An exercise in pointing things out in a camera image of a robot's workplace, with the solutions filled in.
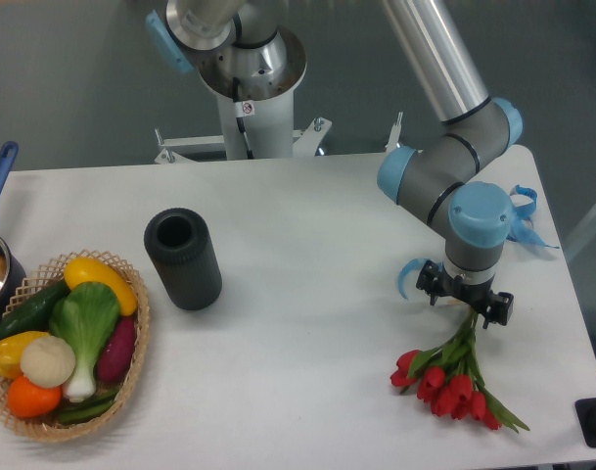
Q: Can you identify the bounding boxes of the purple sweet potato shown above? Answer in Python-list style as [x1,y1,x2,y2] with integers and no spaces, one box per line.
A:
[96,317,136,383]

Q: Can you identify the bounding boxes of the green bok choy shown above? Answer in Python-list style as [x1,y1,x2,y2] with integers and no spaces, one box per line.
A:
[49,282,120,403]

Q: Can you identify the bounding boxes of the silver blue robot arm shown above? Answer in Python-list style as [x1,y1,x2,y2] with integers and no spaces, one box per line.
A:
[145,1,522,325]

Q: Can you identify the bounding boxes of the dark green cucumber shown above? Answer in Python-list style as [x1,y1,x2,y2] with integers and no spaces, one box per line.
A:
[0,280,69,341]

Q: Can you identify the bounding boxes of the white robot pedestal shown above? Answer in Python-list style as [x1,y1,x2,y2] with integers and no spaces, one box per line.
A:
[148,19,333,164]

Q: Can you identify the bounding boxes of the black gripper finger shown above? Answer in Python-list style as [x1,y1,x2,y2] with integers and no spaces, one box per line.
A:
[416,259,445,306]
[480,291,514,329]

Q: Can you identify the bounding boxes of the orange fruit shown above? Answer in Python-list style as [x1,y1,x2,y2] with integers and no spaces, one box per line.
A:
[7,375,62,418]

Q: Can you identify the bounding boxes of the red tulip bouquet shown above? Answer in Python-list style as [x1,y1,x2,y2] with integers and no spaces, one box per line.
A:
[390,310,529,432]

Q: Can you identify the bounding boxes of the white frame at right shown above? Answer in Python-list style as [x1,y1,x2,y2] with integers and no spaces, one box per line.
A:
[564,203,596,260]

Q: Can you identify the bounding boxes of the green beans in basket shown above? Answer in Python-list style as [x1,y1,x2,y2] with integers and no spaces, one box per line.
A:
[55,389,119,426]

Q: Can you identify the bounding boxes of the crumpled blue plastic film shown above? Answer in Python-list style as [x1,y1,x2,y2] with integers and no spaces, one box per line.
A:
[507,185,559,249]

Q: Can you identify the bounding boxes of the black cable on pedestal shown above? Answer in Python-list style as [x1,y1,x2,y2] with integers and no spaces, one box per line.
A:
[230,76,255,161]

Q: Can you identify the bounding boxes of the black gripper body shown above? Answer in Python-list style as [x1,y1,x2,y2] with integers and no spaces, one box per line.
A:
[436,261,496,313]

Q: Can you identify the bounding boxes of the dark grey ribbed vase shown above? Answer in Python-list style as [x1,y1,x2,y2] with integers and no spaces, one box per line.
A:
[144,208,222,310]

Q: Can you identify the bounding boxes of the yellow bell pepper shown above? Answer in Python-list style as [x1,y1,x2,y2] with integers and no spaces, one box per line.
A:
[0,331,48,380]

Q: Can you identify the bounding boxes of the curved blue plastic strip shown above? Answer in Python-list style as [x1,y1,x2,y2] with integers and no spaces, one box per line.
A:
[396,258,428,302]

